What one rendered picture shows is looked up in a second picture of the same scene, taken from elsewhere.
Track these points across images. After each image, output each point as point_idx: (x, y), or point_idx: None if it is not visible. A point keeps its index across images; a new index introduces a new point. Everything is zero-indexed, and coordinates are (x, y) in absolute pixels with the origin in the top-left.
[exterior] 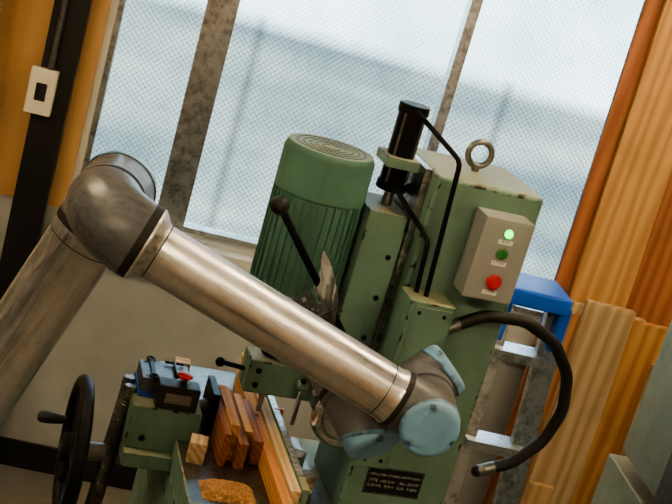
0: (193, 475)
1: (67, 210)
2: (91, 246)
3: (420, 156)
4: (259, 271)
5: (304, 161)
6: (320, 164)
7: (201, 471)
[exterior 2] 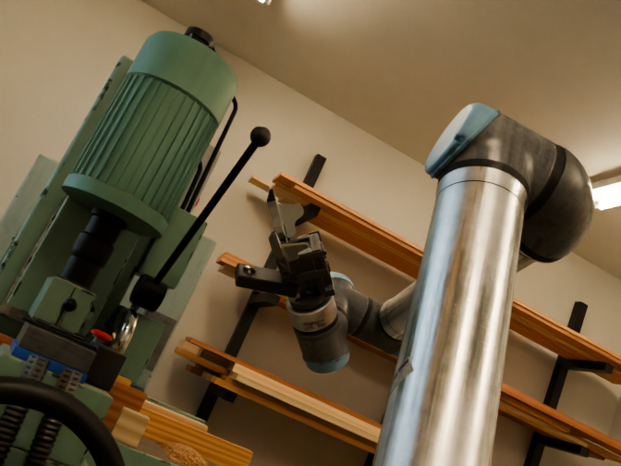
0: (165, 458)
1: (581, 195)
2: (580, 237)
3: None
4: (150, 190)
5: (230, 83)
6: (235, 91)
7: (151, 450)
